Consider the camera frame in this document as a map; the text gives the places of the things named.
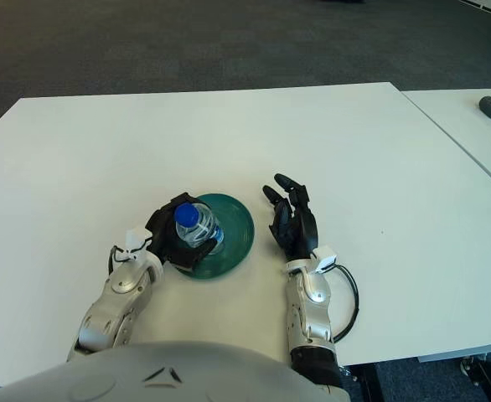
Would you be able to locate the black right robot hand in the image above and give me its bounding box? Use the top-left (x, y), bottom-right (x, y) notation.
top-left (261, 173), bottom-right (320, 261)

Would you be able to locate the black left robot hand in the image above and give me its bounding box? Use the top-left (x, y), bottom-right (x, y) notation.
top-left (144, 192), bottom-right (225, 271)

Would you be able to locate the clear bottle with blue cap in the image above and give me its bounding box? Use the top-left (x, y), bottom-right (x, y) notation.
top-left (173, 203), bottom-right (225, 255)

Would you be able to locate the green round plate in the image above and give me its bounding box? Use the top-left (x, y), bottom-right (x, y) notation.
top-left (178, 192), bottom-right (256, 281)

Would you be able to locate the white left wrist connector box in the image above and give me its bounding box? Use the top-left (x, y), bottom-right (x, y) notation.
top-left (123, 226), bottom-right (150, 257)

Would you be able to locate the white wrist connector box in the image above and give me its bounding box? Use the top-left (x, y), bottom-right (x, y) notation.
top-left (310, 246), bottom-right (339, 276)
top-left (123, 226), bottom-right (150, 257)

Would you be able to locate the white right wrist connector box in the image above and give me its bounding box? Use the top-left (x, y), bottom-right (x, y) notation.
top-left (310, 246), bottom-right (339, 276)

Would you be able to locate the grey robot torso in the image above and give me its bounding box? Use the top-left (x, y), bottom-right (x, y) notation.
top-left (0, 339), bottom-right (351, 402)

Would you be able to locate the black table leg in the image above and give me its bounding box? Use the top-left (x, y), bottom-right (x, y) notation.
top-left (354, 362), bottom-right (383, 402)

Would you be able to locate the table castor wheel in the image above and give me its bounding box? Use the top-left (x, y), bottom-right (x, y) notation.
top-left (458, 355), bottom-right (489, 378)

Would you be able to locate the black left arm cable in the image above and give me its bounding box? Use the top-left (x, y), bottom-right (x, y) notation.
top-left (107, 236), bottom-right (154, 277)

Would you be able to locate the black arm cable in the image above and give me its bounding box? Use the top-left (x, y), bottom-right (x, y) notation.
top-left (331, 264), bottom-right (360, 344)
top-left (107, 236), bottom-right (154, 277)

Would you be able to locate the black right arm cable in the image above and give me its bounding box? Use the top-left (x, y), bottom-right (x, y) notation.
top-left (331, 264), bottom-right (360, 344)

